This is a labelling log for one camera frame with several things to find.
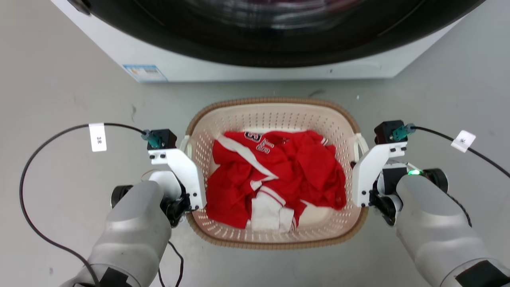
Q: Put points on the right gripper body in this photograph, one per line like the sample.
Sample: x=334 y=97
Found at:
x=384 y=205

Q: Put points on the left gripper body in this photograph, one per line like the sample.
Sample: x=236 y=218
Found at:
x=176 y=207

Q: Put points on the beige perforated laundry basket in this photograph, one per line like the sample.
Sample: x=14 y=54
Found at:
x=275 y=117

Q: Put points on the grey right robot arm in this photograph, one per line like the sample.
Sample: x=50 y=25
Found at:
x=434 y=227

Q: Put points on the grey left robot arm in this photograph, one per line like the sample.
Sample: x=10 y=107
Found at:
x=135 y=235

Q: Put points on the red and white sports jersey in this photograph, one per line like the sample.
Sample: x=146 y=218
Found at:
x=303 y=167

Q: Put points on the blue energy label sticker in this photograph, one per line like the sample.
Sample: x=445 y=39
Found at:
x=144 y=73

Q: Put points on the white washing machine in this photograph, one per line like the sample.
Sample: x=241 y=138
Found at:
x=131 y=52

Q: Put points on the black round washing machine door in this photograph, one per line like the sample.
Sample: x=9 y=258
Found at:
x=279 y=44

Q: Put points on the white left camera bracket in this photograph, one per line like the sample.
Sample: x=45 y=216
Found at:
x=185 y=171

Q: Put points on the white camera bracket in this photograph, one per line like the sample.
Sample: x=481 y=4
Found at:
x=368 y=171
x=185 y=171

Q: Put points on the white right camera bracket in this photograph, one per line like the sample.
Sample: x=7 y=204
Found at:
x=368 y=171

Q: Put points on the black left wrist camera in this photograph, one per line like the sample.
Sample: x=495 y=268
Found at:
x=165 y=137

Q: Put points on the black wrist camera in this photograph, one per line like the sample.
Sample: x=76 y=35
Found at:
x=165 y=137
x=384 y=131

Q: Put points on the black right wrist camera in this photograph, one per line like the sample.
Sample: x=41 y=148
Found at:
x=384 y=131

